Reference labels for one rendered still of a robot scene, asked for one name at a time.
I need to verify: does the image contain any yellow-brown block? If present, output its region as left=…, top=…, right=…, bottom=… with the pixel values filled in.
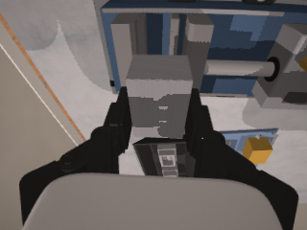
left=242, top=137, right=273, bottom=164

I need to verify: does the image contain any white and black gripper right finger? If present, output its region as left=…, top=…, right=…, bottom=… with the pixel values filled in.
left=185, top=88, right=298, bottom=230

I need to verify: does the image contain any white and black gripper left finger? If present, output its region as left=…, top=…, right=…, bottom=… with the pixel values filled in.
left=19, top=86, right=132, bottom=226

